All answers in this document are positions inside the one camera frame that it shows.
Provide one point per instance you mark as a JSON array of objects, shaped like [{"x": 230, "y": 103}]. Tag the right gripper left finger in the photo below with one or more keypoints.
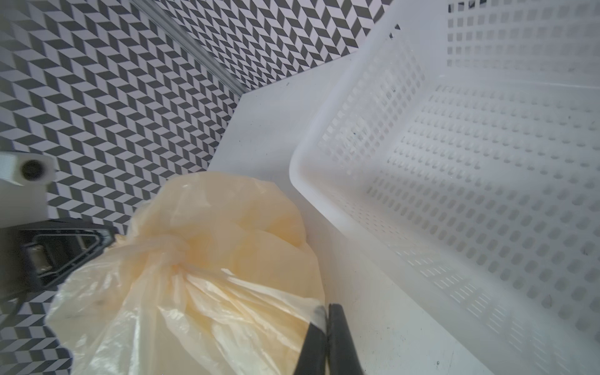
[{"x": 313, "y": 356}]

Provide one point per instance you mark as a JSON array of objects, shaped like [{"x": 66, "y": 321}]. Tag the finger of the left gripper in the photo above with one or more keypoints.
[{"x": 53, "y": 249}]

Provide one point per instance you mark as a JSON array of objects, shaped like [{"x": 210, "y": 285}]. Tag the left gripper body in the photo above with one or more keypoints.
[{"x": 15, "y": 278}]

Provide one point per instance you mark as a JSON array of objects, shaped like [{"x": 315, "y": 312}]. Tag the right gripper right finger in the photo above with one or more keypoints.
[{"x": 341, "y": 351}]

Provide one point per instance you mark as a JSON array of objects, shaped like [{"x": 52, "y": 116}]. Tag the white plastic basket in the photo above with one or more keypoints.
[{"x": 461, "y": 149}]

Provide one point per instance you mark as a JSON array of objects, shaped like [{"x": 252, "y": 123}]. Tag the banana print plastic bag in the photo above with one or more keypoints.
[{"x": 214, "y": 276}]

